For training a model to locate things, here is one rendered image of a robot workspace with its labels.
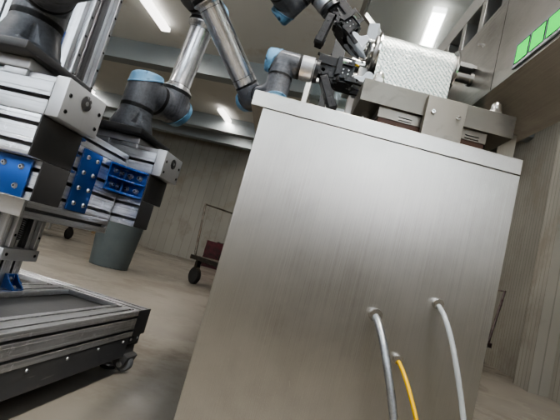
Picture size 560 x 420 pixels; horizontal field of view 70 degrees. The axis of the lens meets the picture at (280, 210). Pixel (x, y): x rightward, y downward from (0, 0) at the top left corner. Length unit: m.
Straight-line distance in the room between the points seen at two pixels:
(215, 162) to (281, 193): 9.89
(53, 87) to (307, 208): 0.60
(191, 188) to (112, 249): 6.47
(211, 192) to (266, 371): 9.79
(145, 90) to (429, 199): 1.02
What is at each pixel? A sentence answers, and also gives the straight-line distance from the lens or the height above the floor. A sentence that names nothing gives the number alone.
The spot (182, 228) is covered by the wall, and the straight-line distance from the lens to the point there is 10.74.
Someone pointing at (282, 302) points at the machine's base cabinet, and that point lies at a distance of 0.93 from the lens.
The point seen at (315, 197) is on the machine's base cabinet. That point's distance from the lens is 0.94.
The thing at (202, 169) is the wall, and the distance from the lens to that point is 10.87.
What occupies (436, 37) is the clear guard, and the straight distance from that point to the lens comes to 2.16.
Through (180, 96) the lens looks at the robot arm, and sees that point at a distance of 1.63.
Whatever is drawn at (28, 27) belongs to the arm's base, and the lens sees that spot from 1.13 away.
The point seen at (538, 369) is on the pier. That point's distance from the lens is 4.43.
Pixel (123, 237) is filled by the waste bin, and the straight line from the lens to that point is 4.56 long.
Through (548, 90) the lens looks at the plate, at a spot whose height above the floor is 1.14.
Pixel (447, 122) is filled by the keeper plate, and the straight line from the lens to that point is 1.11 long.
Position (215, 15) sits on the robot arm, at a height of 1.17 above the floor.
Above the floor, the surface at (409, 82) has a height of 1.15.
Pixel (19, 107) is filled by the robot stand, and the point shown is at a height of 0.69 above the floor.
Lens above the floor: 0.52
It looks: 7 degrees up
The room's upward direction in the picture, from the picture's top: 15 degrees clockwise
